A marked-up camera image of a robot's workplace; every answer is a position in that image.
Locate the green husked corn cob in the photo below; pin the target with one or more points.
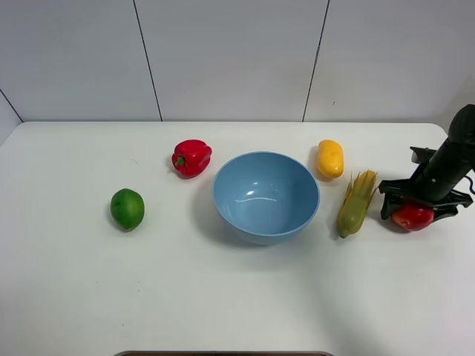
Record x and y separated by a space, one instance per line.
359 195

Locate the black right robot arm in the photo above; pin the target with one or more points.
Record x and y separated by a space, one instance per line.
438 172

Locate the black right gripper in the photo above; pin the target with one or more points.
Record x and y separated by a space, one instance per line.
431 193

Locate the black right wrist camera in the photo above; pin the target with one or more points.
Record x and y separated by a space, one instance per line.
421 155

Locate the red bell pepper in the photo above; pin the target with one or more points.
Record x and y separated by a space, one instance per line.
191 157

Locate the green lime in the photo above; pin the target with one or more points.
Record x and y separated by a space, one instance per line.
127 209

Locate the red yellow peach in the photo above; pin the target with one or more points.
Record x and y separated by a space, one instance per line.
413 216

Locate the blue plastic bowl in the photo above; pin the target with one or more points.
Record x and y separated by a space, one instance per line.
265 197

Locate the yellow mango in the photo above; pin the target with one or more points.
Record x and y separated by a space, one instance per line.
330 159

